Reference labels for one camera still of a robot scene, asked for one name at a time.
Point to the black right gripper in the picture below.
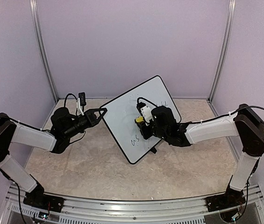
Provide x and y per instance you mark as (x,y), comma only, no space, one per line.
(145,135)

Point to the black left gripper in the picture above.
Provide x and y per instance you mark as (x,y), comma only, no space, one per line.
(91,116)

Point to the yellow whiteboard eraser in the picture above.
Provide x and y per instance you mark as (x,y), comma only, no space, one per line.
(139,119)

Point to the black framed whiteboard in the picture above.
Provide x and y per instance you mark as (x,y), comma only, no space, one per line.
(122,112)

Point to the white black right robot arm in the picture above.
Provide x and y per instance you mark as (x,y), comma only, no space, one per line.
(244,122)

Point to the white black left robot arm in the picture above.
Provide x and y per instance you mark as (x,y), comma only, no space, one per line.
(64,127)

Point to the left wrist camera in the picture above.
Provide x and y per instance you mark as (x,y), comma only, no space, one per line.
(81,103)

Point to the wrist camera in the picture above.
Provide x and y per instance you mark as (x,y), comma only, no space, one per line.
(81,103)
(145,112)

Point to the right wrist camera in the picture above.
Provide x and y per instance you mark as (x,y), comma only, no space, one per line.
(145,112)

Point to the front aluminium rail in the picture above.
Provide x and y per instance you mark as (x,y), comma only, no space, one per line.
(79,210)

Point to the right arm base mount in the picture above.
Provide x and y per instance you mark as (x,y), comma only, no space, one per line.
(223,202)

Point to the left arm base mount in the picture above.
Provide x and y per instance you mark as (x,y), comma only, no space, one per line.
(44,202)

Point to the left aluminium frame post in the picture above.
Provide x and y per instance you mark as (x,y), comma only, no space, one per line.
(42,51)

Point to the aluminium frame post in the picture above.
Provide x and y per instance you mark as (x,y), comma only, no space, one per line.
(223,51)
(42,51)

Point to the right aluminium frame post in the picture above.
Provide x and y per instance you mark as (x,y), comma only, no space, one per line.
(223,51)

